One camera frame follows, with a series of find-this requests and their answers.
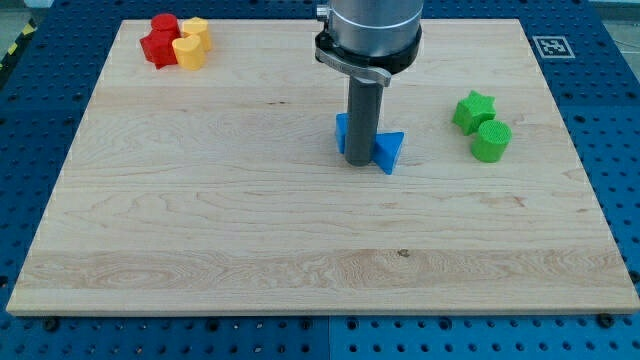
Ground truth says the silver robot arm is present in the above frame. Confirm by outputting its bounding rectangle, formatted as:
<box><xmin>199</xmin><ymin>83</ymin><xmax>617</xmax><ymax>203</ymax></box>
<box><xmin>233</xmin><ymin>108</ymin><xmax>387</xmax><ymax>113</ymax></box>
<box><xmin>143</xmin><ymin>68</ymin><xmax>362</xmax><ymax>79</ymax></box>
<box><xmin>315</xmin><ymin>0</ymin><xmax>424</xmax><ymax>87</ymax></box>

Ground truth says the blue triangle block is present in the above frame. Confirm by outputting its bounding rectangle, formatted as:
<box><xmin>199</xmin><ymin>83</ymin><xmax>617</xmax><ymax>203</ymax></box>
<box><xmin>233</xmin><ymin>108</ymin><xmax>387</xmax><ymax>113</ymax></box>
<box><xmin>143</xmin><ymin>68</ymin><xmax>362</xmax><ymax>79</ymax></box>
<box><xmin>372</xmin><ymin>132</ymin><xmax>405</xmax><ymax>175</ymax></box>

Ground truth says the blue cube block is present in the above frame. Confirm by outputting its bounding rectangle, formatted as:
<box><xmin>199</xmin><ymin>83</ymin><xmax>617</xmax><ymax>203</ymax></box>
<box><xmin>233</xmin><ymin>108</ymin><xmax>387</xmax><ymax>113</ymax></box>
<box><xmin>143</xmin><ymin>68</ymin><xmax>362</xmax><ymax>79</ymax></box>
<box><xmin>335</xmin><ymin>113</ymin><xmax>349</xmax><ymax>154</ymax></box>

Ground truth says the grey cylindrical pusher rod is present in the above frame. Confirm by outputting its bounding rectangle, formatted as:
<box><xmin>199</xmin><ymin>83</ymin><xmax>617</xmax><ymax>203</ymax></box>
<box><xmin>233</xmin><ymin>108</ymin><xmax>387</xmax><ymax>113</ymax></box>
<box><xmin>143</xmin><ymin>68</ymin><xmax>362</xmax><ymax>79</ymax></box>
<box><xmin>344</xmin><ymin>77</ymin><xmax>383</xmax><ymax>166</ymax></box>

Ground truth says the wooden board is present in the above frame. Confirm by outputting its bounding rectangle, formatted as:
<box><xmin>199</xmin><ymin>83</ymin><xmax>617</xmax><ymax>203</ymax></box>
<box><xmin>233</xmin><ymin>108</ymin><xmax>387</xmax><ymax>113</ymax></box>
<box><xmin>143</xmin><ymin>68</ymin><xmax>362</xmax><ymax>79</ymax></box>
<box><xmin>7</xmin><ymin>19</ymin><xmax>639</xmax><ymax>317</ymax></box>

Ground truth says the green star block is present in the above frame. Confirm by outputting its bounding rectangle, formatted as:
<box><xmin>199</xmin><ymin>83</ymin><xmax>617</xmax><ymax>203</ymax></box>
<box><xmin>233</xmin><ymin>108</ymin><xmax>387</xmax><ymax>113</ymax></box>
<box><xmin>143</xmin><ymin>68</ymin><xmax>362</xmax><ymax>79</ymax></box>
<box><xmin>452</xmin><ymin>90</ymin><xmax>496</xmax><ymax>136</ymax></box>

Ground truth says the green cylinder block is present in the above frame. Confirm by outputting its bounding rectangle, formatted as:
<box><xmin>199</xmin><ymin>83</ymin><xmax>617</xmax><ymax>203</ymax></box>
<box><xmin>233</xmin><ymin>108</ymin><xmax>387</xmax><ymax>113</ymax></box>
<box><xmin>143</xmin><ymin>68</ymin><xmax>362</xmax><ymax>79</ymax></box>
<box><xmin>471</xmin><ymin>120</ymin><xmax>512</xmax><ymax>163</ymax></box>

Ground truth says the yellow heart block front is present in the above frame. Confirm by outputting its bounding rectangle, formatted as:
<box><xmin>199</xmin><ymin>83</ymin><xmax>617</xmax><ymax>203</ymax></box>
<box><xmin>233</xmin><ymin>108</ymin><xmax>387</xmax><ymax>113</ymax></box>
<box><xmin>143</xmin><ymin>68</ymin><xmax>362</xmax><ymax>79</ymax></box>
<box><xmin>172</xmin><ymin>34</ymin><xmax>206</xmax><ymax>71</ymax></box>

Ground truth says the yellow heart block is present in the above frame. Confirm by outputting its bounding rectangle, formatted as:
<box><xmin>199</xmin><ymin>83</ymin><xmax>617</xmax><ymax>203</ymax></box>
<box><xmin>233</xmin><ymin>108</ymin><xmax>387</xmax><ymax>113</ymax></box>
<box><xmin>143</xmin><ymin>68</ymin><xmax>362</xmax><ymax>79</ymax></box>
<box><xmin>182</xmin><ymin>17</ymin><xmax>212</xmax><ymax>52</ymax></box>
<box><xmin>172</xmin><ymin>34</ymin><xmax>206</xmax><ymax>71</ymax></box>

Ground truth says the yellow heart block rear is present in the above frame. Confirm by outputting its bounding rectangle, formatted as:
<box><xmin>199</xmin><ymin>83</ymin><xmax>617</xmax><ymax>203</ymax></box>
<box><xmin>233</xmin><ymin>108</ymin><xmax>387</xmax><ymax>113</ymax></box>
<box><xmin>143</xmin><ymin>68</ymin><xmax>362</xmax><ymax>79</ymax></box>
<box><xmin>182</xmin><ymin>17</ymin><xmax>212</xmax><ymax>52</ymax></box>

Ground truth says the red star block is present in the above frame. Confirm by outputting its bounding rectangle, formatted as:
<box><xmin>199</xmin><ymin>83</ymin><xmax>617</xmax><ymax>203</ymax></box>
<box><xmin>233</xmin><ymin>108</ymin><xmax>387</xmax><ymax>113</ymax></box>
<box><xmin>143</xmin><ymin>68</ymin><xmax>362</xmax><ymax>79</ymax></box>
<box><xmin>139</xmin><ymin>30</ymin><xmax>180</xmax><ymax>69</ymax></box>

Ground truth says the red cylinder block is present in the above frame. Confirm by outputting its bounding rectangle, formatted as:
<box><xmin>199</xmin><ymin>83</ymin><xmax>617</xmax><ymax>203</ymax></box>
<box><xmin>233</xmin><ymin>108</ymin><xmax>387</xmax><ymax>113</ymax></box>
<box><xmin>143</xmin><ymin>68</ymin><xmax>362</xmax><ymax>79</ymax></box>
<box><xmin>151</xmin><ymin>13</ymin><xmax>181</xmax><ymax>39</ymax></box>

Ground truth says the white fiducial marker tag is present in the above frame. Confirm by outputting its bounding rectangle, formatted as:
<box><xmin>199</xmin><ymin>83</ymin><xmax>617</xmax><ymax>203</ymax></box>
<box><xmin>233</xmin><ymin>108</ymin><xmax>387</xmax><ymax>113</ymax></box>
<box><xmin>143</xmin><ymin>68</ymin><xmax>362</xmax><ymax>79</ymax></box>
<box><xmin>532</xmin><ymin>35</ymin><xmax>575</xmax><ymax>59</ymax></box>

